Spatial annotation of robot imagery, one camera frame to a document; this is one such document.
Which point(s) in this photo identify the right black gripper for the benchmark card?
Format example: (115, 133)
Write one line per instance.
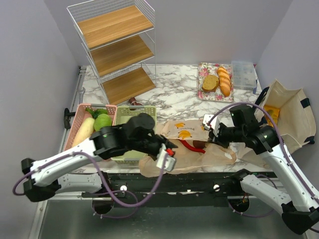
(218, 140)

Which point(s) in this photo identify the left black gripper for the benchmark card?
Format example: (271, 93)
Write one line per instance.
(162, 140)

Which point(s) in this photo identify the orange plastic grocery bag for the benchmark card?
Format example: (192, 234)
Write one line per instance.
(188, 161)

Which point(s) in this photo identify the red chili pepper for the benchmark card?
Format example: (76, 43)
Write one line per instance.
(191, 148)

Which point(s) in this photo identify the green vegetable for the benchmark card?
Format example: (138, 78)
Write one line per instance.
(101, 121)

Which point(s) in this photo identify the orange baguette bread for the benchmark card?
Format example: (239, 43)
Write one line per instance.
(224, 81)

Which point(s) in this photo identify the white daikon radish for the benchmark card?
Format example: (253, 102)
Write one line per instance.
(87, 127)

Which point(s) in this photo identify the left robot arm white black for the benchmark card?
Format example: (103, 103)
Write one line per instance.
(76, 169)

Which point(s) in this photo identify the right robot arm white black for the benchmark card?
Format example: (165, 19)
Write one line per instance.
(299, 205)

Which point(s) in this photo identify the dark brown round vegetable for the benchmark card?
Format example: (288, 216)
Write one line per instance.
(199, 144)

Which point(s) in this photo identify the green plastic basket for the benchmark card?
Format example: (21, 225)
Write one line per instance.
(124, 113)

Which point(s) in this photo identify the brown small bottle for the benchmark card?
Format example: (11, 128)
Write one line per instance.
(134, 102)

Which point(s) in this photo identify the yellow snack package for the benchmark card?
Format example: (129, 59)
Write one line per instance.
(273, 113)

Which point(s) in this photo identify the brown bread slices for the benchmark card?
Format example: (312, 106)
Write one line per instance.
(210, 83)

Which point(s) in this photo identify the floral pattern tray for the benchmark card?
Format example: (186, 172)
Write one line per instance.
(205, 69)

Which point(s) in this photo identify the clear plastic compartment box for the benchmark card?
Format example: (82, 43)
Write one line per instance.
(243, 75)

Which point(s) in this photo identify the pink plastic basket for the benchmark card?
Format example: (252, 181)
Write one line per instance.
(81, 114)

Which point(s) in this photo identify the beige canvas tote bag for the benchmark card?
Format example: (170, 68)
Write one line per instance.
(296, 122)

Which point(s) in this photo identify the black metal base rail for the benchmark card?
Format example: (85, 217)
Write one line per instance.
(182, 190)

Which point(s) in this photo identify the black clamp handle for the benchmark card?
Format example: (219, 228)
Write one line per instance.
(66, 119)

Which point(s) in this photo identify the white wire wooden shelf rack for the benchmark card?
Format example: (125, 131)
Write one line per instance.
(119, 38)

